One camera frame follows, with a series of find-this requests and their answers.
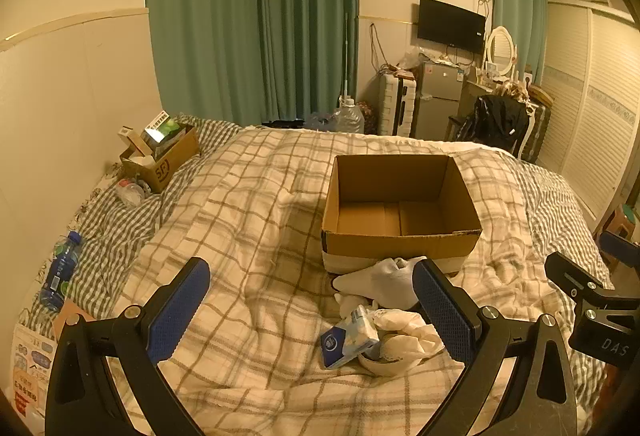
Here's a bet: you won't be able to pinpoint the clear plastic bag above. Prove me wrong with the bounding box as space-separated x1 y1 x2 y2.
399 50 427 70

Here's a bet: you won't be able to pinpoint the beige patterned cloth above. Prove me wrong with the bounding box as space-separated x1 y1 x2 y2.
494 83 532 103

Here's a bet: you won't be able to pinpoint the white cloth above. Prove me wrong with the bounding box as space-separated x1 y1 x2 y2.
372 309 446 361

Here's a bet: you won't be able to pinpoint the white chair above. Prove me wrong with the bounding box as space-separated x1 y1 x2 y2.
514 109 537 158

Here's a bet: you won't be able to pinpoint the white vanity table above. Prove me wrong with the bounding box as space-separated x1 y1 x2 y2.
462 76 501 117

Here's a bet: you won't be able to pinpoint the green carton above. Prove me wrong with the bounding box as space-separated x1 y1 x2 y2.
144 113 180 148

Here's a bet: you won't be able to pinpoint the oval white vanity mirror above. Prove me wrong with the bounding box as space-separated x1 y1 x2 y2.
484 26 517 78

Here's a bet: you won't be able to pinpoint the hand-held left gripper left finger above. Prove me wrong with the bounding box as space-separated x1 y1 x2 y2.
45 257 211 436

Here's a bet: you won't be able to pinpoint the narrow light green curtain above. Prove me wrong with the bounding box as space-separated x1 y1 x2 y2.
489 0 549 86

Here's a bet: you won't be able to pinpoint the dark green curtain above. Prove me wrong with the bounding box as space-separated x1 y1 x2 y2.
257 0 361 128

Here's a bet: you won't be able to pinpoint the brown suitcase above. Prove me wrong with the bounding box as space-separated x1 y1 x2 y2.
525 100 554 163

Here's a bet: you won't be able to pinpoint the large cardboard box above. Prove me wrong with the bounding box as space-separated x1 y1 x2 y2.
320 154 483 276

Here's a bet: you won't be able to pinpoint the large clear water jug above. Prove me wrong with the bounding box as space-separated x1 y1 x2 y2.
333 98 365 135

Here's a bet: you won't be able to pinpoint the small printed cardboard box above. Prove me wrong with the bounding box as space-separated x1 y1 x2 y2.
119 123 201 194

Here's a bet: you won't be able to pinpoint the white pole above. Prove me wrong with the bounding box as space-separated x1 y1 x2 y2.
342 13 351 100

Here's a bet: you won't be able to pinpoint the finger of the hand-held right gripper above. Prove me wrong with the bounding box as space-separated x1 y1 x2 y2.
545 251 609 303
600 230 640 288

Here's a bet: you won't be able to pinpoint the brown paper sheet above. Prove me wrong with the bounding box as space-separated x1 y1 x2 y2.
52 299 97 338

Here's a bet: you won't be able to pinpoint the printed leaflet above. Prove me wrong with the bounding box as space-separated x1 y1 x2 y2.
9 323 57 423

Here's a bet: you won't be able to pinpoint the black wall television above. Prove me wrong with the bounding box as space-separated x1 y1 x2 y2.
416 0 487 54

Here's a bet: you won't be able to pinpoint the blue label water bottle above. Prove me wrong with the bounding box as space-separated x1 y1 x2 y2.
39 231 84 313

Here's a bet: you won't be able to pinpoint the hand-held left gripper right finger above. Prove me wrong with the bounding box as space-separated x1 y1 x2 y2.
411 257 579 436

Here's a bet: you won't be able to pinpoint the silver small fridge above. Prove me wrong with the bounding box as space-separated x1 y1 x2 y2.
414 61 464 140

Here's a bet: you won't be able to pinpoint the hanging wall cables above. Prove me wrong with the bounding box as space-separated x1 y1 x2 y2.
368 21 390 73

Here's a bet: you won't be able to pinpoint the white louvered wardrobe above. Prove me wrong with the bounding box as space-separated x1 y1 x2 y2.
537 0 640 223

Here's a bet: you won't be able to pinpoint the bed with plaid blanket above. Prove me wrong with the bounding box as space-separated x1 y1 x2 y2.
20 116 246 347

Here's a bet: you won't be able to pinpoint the wide green curtain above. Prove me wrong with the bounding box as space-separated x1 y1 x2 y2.
144 0 267 129

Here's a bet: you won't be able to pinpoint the white ribbed suitcase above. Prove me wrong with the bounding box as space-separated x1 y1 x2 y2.
377 73 417 136

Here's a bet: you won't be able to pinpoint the black jacket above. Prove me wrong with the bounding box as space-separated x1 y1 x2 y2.
457 94 531 150

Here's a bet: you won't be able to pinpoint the floral bag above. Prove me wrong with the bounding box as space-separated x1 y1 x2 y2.
357 100 379 135

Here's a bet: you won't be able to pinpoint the beige plaid blanket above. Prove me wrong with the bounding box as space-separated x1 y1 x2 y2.
102 129 583 436

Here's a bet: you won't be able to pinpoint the white glove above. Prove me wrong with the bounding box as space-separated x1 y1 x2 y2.
332 257 421 309

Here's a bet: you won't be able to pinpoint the blue white tissue packet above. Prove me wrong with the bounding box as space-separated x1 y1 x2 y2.
320 306 381 370

